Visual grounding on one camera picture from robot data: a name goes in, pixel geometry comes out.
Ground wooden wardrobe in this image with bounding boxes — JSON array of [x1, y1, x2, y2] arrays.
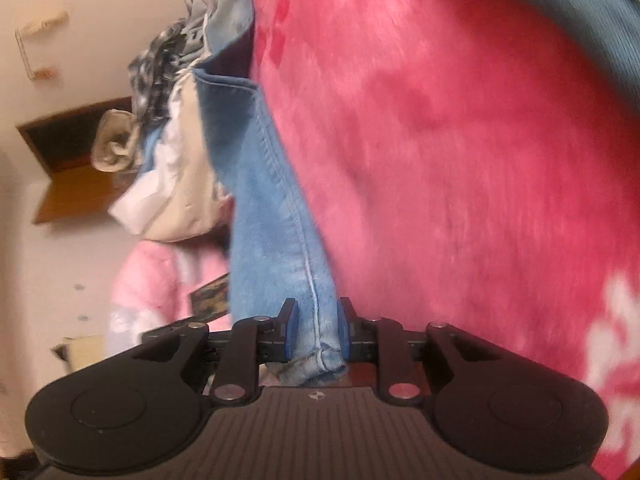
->
[[17, 95, 138, 226]]

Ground light blue garment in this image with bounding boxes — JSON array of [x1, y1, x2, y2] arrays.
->
[[137, 122, 168, 181]]

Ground pink floral blanket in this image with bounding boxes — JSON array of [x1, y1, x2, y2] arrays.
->
[[107, 0, 640, 480]]

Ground white garment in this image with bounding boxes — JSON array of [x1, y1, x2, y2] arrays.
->
[[107, 85, 201, 233]]

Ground torn tape strip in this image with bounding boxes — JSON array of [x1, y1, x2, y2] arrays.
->
[[14, 10, 70, 82]]

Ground khaki pants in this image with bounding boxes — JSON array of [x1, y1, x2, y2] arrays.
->
[[90, 107, 146, 175]]

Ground blue denim jeans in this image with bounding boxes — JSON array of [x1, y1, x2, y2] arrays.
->
[[192, 0, 640, 388]]

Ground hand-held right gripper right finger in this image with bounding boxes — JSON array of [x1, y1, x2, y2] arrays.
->
[[338, 297, 502, 405]]

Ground plaid shirt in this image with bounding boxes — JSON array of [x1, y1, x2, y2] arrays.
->
[[127, 15, 201, 128]]

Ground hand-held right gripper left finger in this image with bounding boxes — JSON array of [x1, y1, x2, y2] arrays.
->
[[131, 298, 301, 407]]

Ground cream drawstring hoodie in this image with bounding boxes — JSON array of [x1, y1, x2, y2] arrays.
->
[[145, 72, 233, 243]]

